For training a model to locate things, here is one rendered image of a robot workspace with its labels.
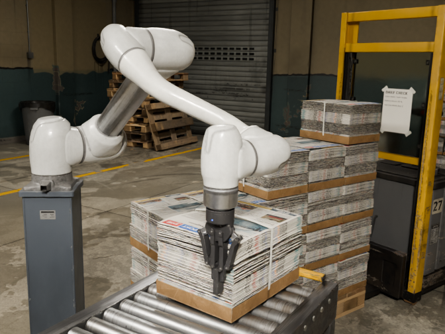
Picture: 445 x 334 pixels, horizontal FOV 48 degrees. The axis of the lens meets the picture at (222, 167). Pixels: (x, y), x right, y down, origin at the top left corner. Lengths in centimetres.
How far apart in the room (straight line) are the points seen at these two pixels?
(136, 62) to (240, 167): 47
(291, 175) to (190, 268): 123
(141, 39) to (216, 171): 56
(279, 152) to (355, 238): 182
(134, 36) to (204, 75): 883
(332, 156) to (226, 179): 160
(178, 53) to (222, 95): 855
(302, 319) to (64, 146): 111
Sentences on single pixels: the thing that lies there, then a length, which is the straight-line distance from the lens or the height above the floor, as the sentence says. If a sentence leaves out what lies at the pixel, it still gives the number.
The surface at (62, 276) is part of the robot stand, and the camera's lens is 212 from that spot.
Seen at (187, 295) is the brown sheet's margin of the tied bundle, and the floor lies 84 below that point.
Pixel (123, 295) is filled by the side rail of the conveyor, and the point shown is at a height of 80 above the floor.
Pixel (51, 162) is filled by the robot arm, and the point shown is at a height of 111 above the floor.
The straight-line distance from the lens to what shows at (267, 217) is 156.
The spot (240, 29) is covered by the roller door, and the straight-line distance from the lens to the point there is 997.
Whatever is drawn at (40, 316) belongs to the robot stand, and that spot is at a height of 48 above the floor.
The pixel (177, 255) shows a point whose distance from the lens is 147.
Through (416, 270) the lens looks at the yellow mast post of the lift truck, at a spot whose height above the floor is 25.
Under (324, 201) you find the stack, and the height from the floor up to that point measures 76.
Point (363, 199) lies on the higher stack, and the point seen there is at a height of 72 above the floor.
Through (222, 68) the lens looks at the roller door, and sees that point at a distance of 1016.
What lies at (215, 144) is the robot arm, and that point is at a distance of 120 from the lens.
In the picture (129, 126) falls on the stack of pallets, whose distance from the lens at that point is 885.
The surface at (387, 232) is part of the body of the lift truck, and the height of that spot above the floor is 38.
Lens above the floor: 150
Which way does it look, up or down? 12 degrees down
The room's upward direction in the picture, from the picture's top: 1 degrees clockwise
